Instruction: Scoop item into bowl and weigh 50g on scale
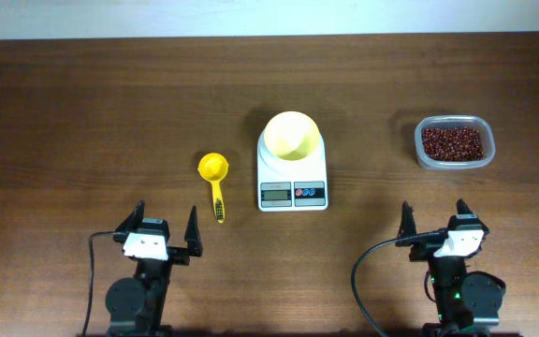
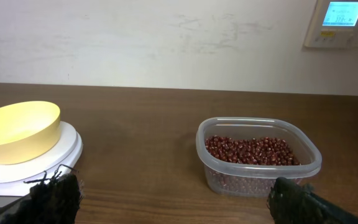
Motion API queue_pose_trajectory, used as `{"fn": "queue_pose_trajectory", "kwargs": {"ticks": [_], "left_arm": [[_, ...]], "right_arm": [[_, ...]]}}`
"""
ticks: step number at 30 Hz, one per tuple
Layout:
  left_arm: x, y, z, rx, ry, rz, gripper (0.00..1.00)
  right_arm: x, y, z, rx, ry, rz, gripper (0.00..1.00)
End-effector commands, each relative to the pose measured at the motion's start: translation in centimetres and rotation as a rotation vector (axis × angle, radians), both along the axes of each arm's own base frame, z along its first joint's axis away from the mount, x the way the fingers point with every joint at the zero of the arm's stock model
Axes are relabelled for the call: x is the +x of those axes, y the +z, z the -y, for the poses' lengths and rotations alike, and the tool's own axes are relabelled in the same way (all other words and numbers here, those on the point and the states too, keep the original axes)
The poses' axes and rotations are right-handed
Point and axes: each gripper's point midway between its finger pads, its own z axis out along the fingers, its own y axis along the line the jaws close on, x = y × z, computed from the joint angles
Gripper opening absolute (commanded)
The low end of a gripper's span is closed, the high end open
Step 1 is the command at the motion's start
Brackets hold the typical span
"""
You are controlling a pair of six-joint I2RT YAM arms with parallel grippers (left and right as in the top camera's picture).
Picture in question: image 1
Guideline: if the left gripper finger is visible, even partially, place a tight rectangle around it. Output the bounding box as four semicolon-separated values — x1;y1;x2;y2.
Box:
184;206;203;257
115;200;145;233

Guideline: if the yellow measuring scoop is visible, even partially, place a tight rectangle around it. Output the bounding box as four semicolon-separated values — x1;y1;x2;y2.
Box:
197;153;229;224

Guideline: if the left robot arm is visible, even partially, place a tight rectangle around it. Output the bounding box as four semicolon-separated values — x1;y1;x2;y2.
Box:
105;201;203;336

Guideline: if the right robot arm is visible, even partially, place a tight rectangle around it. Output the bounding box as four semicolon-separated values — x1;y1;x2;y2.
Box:
396;199;506;337

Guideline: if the white digital kitchen scale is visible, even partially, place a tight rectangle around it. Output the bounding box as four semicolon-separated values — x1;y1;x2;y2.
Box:
256;130;329;212

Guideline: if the yellow plastic bowl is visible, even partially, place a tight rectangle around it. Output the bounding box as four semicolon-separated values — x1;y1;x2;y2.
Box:
263;111;320;161

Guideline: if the clear plastic food container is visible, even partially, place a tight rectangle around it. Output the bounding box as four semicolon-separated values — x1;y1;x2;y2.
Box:
415;115;496;170

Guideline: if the right black cable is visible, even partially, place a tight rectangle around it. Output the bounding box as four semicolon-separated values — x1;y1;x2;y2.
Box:
350;229;449;337

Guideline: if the black cable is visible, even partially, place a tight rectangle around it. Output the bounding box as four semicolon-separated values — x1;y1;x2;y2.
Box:
350;229;449;337
80;230;125;337

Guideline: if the left black cable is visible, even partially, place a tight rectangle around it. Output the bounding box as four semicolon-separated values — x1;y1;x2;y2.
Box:
80;230;125;337

